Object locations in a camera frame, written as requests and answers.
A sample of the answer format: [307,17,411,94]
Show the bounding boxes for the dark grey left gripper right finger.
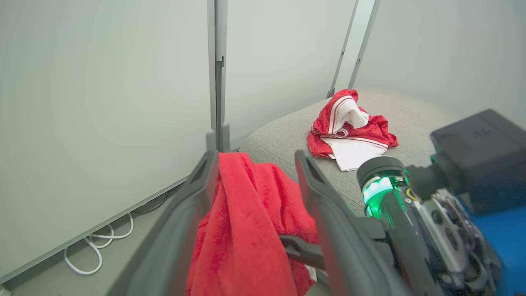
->
[295,150,411,296]

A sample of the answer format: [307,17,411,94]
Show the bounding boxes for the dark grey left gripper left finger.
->
[108,150,219,296]

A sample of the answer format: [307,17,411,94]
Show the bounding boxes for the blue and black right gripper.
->
[357,156,526,296]

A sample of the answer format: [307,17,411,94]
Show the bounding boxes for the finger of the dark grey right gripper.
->
[280,235,325,271]

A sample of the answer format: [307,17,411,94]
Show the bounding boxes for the plain red cloth garment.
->
[186,152,321,296]

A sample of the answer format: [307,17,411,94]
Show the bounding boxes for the red and white sports jersey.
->
[307,89,399,172]

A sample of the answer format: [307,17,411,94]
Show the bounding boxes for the grey fabric sofa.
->
[240,88,467,217]

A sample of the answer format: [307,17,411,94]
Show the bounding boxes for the large white partition panel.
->
[0,0,217,285]

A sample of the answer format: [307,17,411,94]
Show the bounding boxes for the thin black floor cable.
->
[132,191,170,215]

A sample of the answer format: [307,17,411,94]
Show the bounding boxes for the coiled white cable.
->
[63,212,135,275]

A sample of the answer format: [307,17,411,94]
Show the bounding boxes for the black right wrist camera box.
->
[406,109,526,215]

